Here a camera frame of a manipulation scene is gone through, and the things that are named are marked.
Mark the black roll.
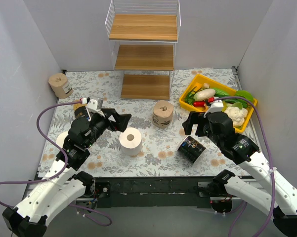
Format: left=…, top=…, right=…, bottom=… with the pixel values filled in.
left=177, top=136, right=206, bottom=163
left=73, top=103, right=91, bottom=121

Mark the brown roll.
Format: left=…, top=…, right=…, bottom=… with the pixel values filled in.
left=48, top=73, right=73, bottom=99
left=152, top=100, right=174, bottom=128

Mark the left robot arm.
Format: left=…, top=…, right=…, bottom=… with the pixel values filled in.
left=2, top=109, right=131, bottom=237

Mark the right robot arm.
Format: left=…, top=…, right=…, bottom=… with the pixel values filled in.
left=182, top=112, right=297, bottom=237

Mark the red chili pepper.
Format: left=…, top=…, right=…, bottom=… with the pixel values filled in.
left=193, top=100, right=209, bottom=107

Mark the green leafy vegetable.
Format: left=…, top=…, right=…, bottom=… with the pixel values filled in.
left=184, top=87, right=202, bottom=105

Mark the yellow plastic tray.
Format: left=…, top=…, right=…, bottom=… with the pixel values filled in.
left=179, top=74, right=254, bottom=133

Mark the white unwrapped paper roll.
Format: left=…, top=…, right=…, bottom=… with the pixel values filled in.
left=119, top=127, right=142, bottom=156

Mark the white daikon radish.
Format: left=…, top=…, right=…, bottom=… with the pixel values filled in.
left=193, top=88, right=216, bottom=101

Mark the green cucumber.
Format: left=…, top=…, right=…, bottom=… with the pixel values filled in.
left=212, top=87, right=232, bottom=98

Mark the floral patterned table mat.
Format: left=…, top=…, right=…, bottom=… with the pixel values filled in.
left=48, top=68, right=246, bottom=177

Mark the white cauliflower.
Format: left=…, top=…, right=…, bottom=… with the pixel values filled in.
left=224, top=106, right=248, bottom=127

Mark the white paper roll, left edge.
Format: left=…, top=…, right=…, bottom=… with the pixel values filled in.
left=56, top=131, right=68, bottom=148

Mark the green star fruit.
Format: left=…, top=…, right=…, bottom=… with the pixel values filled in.
left=235, top=90, right=254, bottom=102

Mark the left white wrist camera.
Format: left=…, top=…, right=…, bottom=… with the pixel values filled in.
left=80, top=97, right=104, bottom=118

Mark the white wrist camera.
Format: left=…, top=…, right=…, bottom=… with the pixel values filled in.
left=204, top=97, right=224, bottom=117
left=80, top=97, right=104, bottom=118

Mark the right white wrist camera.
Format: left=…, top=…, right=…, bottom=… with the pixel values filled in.
left=204, top=97, right=224, bottom=117

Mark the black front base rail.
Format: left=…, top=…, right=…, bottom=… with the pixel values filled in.
left=27, top=175, right=257, bottom=209

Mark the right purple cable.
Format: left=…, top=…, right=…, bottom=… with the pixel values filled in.
left=208, top=96, right=278, bottom=237

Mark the wooden wire-frame three-tier shelf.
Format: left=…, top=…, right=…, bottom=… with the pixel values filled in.
left=105, top=0, right=181, bottom=100

